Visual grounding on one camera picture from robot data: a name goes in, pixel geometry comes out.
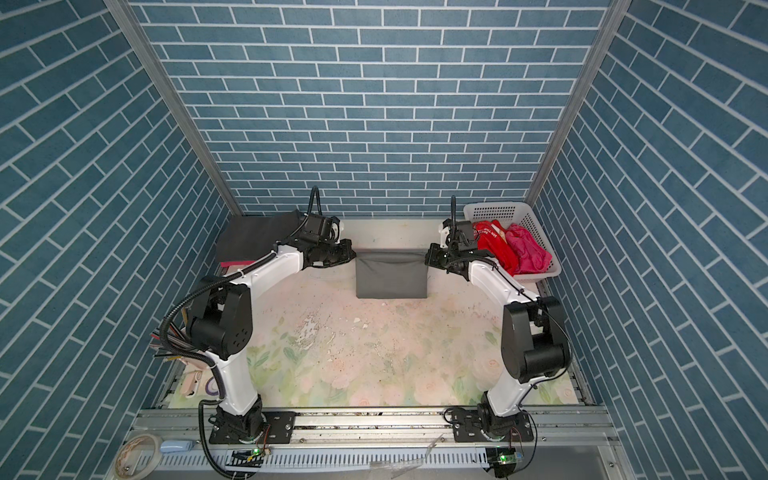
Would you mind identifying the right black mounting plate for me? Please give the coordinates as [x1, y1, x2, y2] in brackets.
[442, 407, 534, 443]

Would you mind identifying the right corner aluminium post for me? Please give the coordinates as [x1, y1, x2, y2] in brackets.
[524, 0, 631, 207]

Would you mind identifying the cup of coloured pencils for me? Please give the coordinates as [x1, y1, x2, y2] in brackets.
[149, 326, 199, 361]

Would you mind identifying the left corner aluminium post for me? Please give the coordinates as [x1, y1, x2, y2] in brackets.
[104, 0, 243, 216]

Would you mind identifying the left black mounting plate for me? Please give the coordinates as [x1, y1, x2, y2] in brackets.
[208, 409, 296, 445]

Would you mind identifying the white pink small object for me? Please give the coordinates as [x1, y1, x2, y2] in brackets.
[180, 370, 203, 398]

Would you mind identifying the white plastic laundry basket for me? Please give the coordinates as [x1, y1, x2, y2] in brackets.
[463, 202, 562, 282]

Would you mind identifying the corner aluminium post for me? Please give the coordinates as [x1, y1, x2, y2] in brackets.
[104, 0, 243, 216]
[524, 0, 631, 207]

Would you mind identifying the purple tape roll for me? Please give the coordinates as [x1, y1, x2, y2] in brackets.
[204, 376, 219, 397]

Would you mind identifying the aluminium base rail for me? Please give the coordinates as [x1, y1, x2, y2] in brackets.
[127, 405, 619, 449]

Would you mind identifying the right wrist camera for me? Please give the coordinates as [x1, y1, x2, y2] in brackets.
[439, 218, 454, 249]

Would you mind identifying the black corrugated cable conduit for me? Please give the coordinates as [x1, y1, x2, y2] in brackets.
[157, 185, 325, 480]

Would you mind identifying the black mounting plate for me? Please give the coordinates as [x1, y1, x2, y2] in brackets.
[442, 407, 534, 443]
[208, 409, 296, 445]

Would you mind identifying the folded dark grey t shirt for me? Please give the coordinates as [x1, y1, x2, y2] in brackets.
[215, 210, 304, 264]

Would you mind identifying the roll of clear tape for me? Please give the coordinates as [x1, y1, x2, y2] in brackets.
[111, 434, 163, 480]

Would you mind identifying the green circuit board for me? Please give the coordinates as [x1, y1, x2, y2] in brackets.
[484, 447, 523, 479]
[226, 448, 269, 469]

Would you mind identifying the folded pink t shirt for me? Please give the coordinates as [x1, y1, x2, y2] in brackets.
[219, 260, 255, 269]

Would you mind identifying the white ventilation grille strip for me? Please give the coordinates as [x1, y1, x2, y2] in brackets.
[139, 448, 494, 473]

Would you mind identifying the red printed t shirt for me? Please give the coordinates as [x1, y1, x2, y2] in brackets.
[473, 220, 520, 275]

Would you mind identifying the left green circuit board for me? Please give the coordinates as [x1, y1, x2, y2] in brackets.
[226, 448, 269, 469]

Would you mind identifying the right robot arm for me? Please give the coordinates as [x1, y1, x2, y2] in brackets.
[425, 218, 572, 436]

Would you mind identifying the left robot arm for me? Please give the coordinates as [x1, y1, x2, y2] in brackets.
[185, 211, 355, 443]

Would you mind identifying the right green circuit board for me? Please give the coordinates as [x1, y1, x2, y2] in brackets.
[484, 447, 523, 479]

